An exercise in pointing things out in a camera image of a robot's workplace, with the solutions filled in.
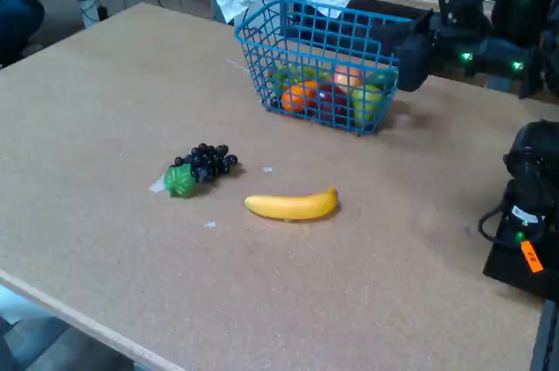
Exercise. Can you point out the red toy pomegranate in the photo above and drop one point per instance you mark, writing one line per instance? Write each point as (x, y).
(329, 102)

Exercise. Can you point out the white tape strip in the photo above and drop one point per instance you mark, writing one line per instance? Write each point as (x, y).
(210, 224)
(267, 169)
(156, 187)

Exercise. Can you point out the yellow-green toy fruit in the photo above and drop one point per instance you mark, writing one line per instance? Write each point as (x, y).
(284, 74)

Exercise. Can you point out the light green toy fruit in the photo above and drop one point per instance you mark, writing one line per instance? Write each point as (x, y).
(315, 74)

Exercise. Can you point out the small black camera box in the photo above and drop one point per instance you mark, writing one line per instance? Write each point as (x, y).
(459, 0)

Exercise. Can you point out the dark green toy fruit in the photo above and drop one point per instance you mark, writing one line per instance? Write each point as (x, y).
(382, 79)

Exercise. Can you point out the yellow-green toy pear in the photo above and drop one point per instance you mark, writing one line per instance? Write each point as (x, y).
(367, 102)

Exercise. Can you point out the black power adapter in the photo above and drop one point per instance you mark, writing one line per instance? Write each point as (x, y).
(103, 13)

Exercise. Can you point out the orange toy fruit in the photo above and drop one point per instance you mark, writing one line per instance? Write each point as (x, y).
(293, 98)

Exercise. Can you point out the black toy grapes, green leaf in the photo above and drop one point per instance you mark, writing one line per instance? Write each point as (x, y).
(205, 161)

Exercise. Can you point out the pink-orange toy peach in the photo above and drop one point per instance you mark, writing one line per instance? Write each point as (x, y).
(347, 76)

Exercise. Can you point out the person's leg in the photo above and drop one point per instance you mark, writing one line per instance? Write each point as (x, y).
(17, 22)

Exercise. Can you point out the dark metal frame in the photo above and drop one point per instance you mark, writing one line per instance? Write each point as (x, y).
(548, 340)

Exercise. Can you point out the yellow toy banana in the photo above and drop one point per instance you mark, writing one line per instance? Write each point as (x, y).
(288, 208)

